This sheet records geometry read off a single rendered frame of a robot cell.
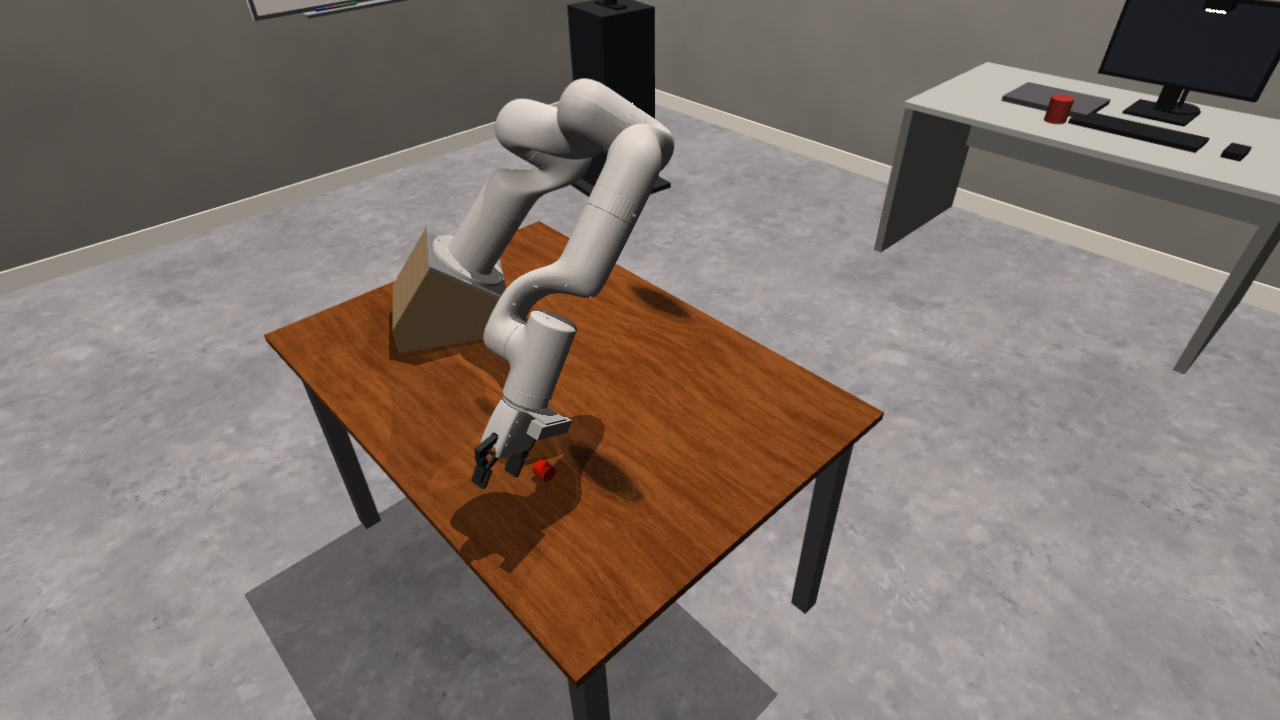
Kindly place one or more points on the red short cylinder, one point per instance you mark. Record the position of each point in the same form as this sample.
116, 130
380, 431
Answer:
544, 470

